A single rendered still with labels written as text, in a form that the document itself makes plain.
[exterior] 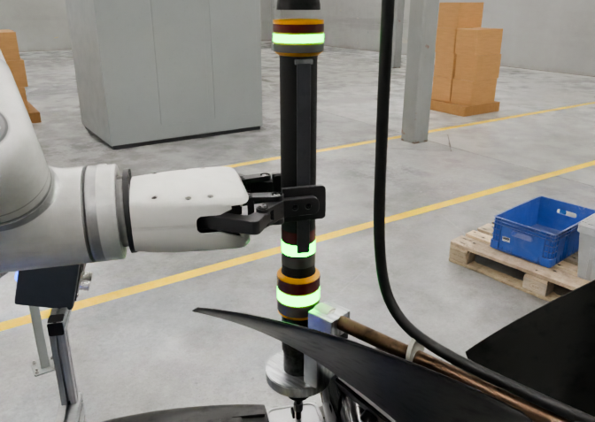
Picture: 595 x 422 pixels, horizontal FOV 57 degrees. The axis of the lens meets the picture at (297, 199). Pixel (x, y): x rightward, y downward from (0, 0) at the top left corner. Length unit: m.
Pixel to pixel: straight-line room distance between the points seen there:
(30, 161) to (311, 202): 0.23
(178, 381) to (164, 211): 2.25
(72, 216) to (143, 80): 6.17
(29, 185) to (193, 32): 6.38
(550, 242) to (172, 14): 4.79
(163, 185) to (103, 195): 0.05
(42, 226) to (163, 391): 2.21
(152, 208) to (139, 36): 6.14
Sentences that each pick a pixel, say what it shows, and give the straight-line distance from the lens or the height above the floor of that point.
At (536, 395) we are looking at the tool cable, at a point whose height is 1.37.
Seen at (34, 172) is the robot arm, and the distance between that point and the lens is 0.44.
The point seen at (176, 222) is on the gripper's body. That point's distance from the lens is 0.46.
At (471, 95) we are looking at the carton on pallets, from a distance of 8.58.
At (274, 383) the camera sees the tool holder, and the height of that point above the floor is 1.27.
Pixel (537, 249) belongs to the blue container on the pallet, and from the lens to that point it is 3.56.
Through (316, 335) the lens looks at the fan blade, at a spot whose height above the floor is 1.44.
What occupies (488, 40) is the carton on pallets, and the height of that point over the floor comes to 1.08.
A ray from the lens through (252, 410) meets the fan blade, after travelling 0.69.
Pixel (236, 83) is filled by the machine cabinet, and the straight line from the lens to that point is 7.08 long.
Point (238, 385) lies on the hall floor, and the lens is 2.62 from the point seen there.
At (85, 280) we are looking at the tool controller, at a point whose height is 1.07.
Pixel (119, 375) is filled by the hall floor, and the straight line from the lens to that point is 2.79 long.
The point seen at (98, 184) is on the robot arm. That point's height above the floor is 1.50.
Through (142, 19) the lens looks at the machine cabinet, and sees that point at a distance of 6.59.
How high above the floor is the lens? 1.64
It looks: 20 degrees down
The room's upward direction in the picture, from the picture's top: straight up
